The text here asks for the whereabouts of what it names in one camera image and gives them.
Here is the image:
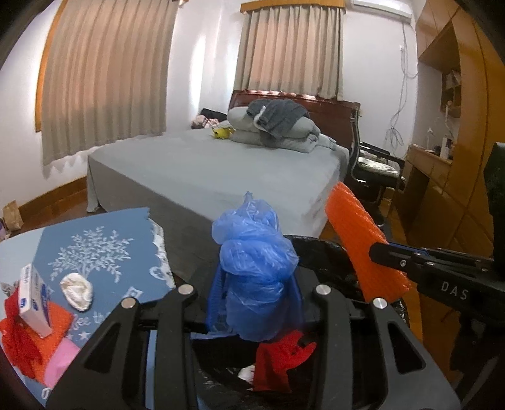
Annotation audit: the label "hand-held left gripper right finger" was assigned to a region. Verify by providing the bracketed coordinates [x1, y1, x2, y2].
[293, 275, 462, 410]

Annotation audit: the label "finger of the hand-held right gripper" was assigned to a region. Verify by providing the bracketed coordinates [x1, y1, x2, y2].
[369, 241, 425, 279]

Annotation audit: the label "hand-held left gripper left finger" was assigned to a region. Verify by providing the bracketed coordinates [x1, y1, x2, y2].
[45, 270, 227, 410]

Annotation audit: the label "blue plastic bag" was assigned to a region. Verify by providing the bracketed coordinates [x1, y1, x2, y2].
[211, 191, 304, 343]

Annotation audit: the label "orange foam net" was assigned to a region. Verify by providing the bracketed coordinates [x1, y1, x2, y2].
[324, 181, 413, 304]
[0, 292, 75, 385]

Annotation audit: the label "bin with black liner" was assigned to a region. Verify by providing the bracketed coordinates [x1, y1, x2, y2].
[189, 234, 413, 410]

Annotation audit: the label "red plastic bag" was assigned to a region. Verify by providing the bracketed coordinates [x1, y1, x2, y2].
[252, 330, 318, 394]

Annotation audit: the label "black office chair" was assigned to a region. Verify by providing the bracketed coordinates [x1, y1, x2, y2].
[346, 110, 407, 225]

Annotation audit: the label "wooden desk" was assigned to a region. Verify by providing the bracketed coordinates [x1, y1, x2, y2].
[398, 144, 454, 214]

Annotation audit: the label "blue printed tablecloth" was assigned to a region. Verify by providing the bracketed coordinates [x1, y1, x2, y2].
[0, 207, 176, 410]

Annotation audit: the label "bed with grey sheet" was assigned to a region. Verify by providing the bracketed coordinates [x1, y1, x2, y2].
[87, 128, 352, 237]

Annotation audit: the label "crumpled white tissue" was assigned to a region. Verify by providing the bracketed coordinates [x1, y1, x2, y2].
[59, 272, 95, 316]

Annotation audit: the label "folded grey quilt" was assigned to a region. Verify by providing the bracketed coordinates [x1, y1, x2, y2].
[229, 130, 339, 154]

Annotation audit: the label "wooden cabinet unit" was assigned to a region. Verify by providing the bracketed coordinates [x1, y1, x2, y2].
[398, 0, 505, 261]

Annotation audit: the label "pink foam sheet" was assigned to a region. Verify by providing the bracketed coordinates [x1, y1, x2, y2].
[43, 338, 81, 389]

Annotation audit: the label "white and blue box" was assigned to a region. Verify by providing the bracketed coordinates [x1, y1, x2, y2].
[19, 264, 54, 339]

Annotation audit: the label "dark grey blanket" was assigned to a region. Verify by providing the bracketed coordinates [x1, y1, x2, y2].
[247, 99, 310, 138]

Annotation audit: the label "pink cloth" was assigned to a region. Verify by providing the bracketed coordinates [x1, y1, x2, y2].
[192, 114, 222, 129]

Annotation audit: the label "brown paper bag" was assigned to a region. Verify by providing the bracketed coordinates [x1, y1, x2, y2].
[2, 200, 24, 233]

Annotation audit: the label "narrow beige curtain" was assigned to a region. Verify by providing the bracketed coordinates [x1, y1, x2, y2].
[234, 4, 345, 99]

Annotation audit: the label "white air conditioner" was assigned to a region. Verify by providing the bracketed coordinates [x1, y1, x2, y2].
[352, 0, 413, 18]

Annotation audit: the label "wide beige curtain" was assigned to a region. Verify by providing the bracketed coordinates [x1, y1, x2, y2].
[41, 0, 180, 166]

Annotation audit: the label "wooden curtain pelmet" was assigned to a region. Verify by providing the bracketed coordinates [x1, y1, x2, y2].
[240, 0, 347, 14]

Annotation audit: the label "hanging white cables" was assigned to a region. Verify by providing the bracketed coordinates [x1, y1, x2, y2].
[384, 21, 419, 148]

